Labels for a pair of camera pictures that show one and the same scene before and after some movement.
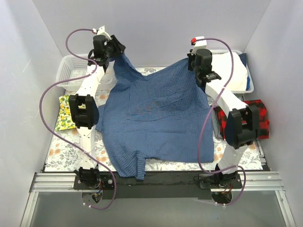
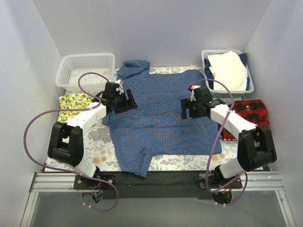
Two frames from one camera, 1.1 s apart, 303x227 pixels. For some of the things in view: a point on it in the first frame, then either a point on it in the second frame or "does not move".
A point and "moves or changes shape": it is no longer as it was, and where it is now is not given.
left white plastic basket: (69, 68) does not move
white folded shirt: (221, 65) does not move
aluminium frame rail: (55, 182) does not move
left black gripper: (118, 46) to (124, 104)
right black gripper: (191, 61) to (190, 109)
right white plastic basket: (242, 93) does not move
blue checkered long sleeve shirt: (164, 118) moves or changes shape
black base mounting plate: (156, 185) does not move
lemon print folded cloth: (65, 120) does not move
